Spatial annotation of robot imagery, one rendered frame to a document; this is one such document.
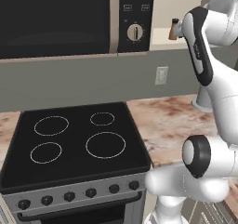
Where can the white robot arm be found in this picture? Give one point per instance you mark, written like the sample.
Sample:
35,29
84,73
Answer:
223,116

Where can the brown shaker with dark cap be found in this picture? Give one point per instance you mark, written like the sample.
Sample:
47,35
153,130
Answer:
173,31

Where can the silver stove with black hob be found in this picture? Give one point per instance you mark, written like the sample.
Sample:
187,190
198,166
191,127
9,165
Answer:
77,141

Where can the round silver microwave knob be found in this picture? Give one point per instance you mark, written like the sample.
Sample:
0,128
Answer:
135,32

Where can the black stove knob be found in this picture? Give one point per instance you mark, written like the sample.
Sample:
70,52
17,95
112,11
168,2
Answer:
134,185
114,188
23,204
69,196
90,192
47,200

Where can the black microwave oven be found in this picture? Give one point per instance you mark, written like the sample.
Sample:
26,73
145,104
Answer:
55,20

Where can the black glass oven door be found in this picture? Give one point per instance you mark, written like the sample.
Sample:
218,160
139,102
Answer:
102,217

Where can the white wall socket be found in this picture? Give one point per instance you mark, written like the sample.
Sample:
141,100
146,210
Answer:
161,75

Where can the beige open wall cabinet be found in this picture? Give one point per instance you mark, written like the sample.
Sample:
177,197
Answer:
162,4

